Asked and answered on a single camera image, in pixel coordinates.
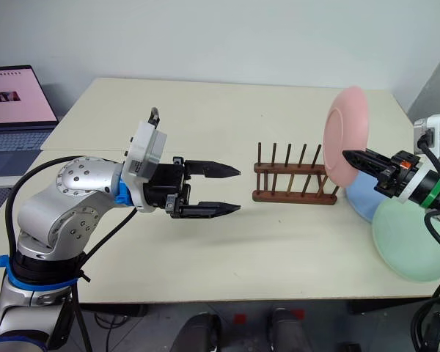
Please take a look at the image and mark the blue left wrist clamp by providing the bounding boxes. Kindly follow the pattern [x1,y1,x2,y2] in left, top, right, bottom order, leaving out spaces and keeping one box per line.
[114,178,135,207]

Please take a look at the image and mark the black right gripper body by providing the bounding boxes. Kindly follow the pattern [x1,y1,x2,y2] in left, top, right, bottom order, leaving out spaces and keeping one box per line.
[373,149,423,199]

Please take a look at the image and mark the wooden dish rack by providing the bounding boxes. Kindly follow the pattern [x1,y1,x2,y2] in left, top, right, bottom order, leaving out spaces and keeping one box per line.
[252,142,340,207]

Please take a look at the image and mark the pink plate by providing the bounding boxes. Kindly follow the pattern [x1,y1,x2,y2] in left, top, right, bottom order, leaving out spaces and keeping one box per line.
[322,86,370,188]

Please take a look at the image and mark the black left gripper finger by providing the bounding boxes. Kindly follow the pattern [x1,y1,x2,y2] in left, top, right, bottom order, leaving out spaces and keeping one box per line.
[185,160,242,180]
[179,200,242,220]

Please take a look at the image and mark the open laptop with pink screen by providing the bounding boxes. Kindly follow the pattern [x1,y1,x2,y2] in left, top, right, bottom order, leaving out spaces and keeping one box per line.
[0,65,62,179]

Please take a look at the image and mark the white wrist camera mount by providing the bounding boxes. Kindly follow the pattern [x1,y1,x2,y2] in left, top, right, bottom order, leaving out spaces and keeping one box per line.
[397,112,440,206]
[125,119,168,213]

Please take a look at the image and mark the green plate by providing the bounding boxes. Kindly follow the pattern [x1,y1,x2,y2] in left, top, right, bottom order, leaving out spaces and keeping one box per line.
[371,199,440,284]

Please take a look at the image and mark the green right wrist clamp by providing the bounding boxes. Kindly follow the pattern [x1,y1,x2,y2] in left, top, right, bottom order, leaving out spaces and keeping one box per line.
[423,178,440,210]

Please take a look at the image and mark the blue plate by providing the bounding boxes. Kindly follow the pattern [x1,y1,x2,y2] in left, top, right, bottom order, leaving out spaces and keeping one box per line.
[344,170,389,224]

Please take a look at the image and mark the blue strap on left arm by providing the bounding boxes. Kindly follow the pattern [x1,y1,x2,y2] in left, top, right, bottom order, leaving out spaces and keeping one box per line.
[0,254,82,294]

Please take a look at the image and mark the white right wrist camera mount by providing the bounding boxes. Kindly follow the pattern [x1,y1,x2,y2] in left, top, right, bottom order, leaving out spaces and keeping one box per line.
[397,112,440,206]

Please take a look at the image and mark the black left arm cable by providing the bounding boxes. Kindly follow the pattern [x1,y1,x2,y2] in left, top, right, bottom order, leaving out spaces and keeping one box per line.
[5,155,140,352]

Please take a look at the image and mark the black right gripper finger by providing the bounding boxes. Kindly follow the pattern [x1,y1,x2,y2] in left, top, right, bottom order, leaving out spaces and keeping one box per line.
[365,147,397,166]
[342,149,392,183]

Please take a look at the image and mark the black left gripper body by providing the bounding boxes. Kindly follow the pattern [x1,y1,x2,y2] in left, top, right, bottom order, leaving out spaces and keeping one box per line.
[143,156,192,219]

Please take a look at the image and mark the dark grey rounded shape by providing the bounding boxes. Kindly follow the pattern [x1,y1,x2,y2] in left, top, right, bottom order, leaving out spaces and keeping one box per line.
[265,307,309,352]
[169,312,224,352]

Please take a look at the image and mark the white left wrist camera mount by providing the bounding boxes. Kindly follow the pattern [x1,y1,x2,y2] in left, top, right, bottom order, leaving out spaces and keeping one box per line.
[125,119,168,213]

